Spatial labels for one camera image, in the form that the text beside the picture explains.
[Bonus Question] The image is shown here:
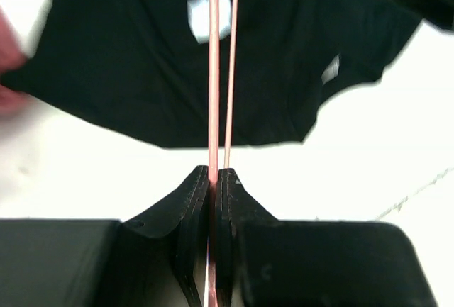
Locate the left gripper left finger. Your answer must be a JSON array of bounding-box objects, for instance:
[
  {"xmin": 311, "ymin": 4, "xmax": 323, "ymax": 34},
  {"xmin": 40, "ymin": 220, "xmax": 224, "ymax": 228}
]
[{"xmin": 120, "ymin": 166, "xmax": 209, "ymax": 306}]

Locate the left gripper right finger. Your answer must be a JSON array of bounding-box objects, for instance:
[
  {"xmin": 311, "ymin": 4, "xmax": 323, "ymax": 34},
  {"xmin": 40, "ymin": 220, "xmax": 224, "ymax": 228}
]
[{"xmin": 214, "ymin": 169, "xmax": 277, "ymax": 306}]

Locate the black t shirt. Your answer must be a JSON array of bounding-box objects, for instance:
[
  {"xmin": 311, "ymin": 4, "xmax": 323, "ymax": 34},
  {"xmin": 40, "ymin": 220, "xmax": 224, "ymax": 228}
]
[{"xmin": 0, "ymin": 0, "xmax": 454, "ymax": 150}]

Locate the pink plastic hanger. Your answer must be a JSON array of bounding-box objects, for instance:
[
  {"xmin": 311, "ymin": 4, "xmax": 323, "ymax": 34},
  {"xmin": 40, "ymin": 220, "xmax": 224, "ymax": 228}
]
[{"xmin": 207, "ymin": 0, "xmax": 238, "ymax": 307}]

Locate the salmon pink shirt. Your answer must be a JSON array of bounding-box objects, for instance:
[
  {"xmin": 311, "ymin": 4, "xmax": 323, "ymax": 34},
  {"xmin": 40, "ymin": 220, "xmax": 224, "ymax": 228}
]
[{"xmin": 1, "ymin": 9, "xmax": 31, "ymax": 117}]

